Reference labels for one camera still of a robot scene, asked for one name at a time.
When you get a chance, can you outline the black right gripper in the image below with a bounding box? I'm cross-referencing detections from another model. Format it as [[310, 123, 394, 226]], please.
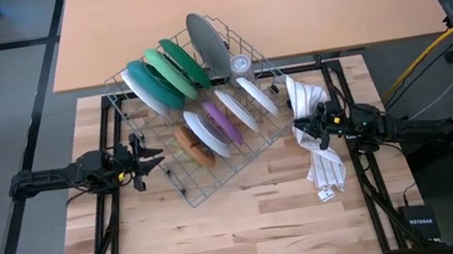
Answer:
[[289, 97, 353, 156]]

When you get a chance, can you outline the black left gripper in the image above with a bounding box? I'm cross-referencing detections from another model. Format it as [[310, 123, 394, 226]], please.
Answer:
[[107, 127, 171, 197]]

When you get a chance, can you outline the brown plate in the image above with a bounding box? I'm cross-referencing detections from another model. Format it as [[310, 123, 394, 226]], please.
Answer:
[[172, 118, 218, 173]]

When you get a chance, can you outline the blue striped white plate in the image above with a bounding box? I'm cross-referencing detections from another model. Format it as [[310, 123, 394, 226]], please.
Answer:
[[182, 105, 234, 165]]

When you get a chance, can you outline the large white plate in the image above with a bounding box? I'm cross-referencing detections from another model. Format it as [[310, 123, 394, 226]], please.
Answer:
[[119, 62, 172, 124]]

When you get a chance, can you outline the teal plate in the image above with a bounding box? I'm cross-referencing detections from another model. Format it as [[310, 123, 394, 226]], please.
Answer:
[[126, 53, 188, 118]]

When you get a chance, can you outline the orange patterned plate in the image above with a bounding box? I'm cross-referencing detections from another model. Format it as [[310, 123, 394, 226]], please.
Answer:
[[213, 83, 262, 140]]

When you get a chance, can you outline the purple plate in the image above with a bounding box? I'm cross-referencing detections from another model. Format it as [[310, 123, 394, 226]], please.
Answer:
[[200, 96, 246, 152]]

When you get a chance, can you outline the dark green plate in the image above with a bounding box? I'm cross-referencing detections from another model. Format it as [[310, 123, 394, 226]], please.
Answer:
[[157, 32, 214, 97]]

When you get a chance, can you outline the grey plate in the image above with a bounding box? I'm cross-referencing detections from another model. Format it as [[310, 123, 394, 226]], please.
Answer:
[[184, 7, 235, 84]]

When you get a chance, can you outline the white striped dish towel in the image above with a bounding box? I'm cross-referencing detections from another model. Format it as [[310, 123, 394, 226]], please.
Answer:
[[282, 67, 353, 206]]

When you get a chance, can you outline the small white plate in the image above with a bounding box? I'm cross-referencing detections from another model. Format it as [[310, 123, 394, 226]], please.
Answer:
[[235, 71, 281, 123]]

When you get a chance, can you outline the clear glass cup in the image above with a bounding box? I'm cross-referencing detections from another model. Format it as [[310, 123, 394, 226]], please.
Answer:
[[226, 52, 258, 90]]

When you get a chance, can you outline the grey wire dish rack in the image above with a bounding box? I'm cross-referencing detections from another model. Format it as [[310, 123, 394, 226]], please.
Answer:
[[94, 4, 307, 220]]

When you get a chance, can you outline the black aluminium table frame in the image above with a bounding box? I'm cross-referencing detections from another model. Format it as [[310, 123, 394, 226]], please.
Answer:
[[27, 44, 442, 254]]

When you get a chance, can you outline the black Netgear network switch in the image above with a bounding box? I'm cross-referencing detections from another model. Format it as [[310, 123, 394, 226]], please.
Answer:
[[398, 200, 443, 246]]

